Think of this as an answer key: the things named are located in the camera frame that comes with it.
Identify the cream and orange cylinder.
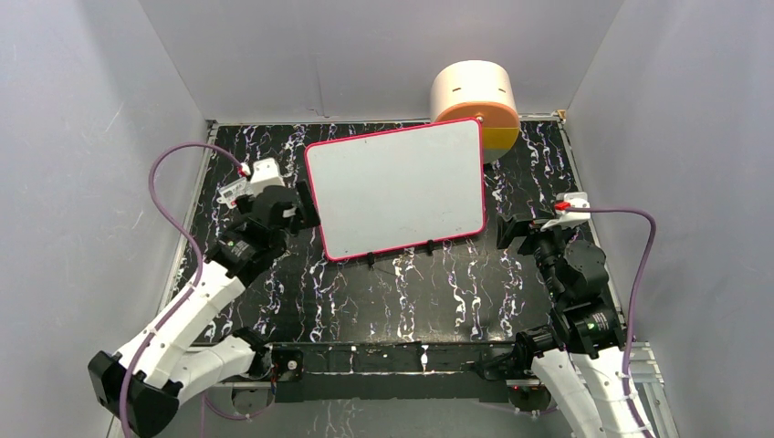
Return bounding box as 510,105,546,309
430,60,520,164

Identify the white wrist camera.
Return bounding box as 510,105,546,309
540,192,591,231
248,158,285,196

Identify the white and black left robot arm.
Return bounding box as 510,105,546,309
88,182,319,437

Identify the white printed label card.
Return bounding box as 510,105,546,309
215,180,248,209

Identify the pink-framed whiteboard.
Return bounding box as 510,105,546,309
304,119,486,261

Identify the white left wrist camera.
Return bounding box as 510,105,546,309
248,158,285,196

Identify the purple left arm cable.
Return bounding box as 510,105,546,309
118,141,277,438

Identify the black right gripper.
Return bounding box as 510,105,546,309
494,208,574,302

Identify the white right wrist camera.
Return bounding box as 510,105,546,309
540,192,591,231

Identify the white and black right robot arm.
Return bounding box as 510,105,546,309
497,218,654,437

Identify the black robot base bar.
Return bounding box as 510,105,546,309
269,341,549,404

